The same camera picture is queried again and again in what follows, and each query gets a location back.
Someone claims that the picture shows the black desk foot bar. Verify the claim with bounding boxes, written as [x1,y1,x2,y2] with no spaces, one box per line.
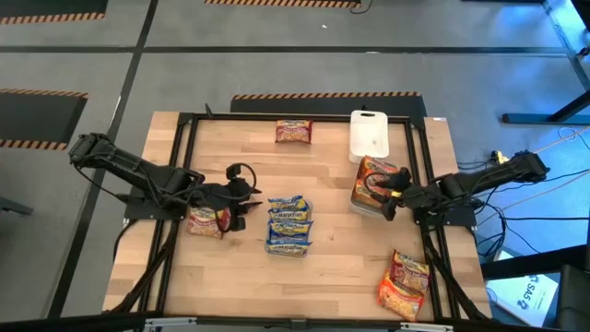
[478,243,590,281]

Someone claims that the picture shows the black desk leg frame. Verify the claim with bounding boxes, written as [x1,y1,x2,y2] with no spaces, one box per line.
[501,0,590,125]

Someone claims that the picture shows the stack of blue noodle packets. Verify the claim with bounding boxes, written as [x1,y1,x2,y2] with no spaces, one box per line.
[264,195,316,259]

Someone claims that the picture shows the orange noodle packet by container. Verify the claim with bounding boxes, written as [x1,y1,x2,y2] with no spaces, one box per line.
[348,156,402,219]

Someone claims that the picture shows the black aluminium table frame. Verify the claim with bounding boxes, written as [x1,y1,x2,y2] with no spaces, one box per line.
[103,104,492,332]

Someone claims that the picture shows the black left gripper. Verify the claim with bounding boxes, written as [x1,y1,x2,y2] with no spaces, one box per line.
[213,162,265,232]

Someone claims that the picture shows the black floor cable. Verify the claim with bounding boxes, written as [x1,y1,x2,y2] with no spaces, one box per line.
[477,200,590,259]
[455,159,590,199]

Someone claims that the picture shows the silver aluminium bracket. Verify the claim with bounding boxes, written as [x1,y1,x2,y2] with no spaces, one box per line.
[399,321,455,332]
[144,316,198,329]

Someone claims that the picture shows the white plastic bin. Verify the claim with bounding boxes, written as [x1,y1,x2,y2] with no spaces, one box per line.
[348,110,391,165]

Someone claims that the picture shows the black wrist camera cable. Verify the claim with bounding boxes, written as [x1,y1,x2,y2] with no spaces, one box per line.
[224,161,258,195]
[362,171,393,205]

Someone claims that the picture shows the dark chair base leg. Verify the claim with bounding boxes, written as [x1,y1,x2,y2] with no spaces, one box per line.
[0,196,34,217]

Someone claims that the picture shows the black hazard striped floor mat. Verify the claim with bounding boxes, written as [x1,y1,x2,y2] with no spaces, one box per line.
[0,88,89,151]
[230,91,429,119]
[204,0,361,9]
[0,0,110,25]

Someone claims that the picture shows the white floor cable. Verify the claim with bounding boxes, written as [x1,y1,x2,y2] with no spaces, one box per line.
[504,124,590,163]

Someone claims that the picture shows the blue soy sauce ramen pack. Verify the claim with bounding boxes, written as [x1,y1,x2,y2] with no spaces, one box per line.
[268,195,309,211]
[264,239,313,258]
[267,219,314,244]
[267,206,312,223]

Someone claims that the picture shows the red beef ramen pack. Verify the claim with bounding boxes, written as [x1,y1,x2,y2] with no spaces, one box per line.
[185,206,232,240]
[389,249,431,296]
[275,119,313,145]

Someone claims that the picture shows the white printed cardboard sheet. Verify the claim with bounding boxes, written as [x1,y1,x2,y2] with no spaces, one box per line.
[485,273,560,328]

